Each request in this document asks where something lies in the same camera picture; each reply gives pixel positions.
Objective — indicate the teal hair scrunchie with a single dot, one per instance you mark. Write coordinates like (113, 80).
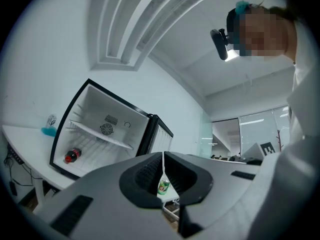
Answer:
(242, 6)

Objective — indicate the black power strip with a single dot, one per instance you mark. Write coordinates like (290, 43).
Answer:
(15, 155)

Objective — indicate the person's white printed shirt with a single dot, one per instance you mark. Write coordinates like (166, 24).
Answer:
(307, 96)

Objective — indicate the black head camera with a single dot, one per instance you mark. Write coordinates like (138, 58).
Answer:
(221, 46)

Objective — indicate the green soda can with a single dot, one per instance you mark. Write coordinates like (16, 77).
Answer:
(163, 187)

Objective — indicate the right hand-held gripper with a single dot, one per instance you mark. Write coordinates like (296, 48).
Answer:
(267, 149)

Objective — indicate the white wire fridge shelf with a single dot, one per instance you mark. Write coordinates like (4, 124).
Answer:
(115, 141)

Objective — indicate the silver drink can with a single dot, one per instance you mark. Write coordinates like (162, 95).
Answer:
(51, 121)

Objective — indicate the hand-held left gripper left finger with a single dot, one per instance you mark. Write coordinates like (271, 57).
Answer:
(105, 204)

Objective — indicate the red coat rack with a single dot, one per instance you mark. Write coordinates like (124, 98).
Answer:
(280, 140)

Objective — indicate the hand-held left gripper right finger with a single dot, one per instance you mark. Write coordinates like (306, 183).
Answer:
(220, 189)

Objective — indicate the white desk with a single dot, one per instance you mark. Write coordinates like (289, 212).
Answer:
(25, 144)

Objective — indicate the black mini fridge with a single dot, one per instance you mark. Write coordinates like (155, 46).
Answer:
(112, 104)

